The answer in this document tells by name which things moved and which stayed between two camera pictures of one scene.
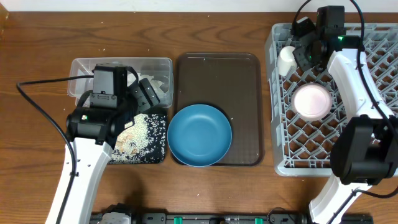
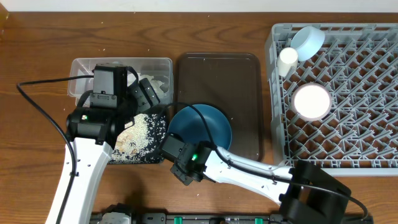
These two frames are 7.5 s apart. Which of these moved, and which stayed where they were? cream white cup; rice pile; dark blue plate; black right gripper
Moved: black right gripper
Stayed: cream white cup; rice pile; dark blue plate
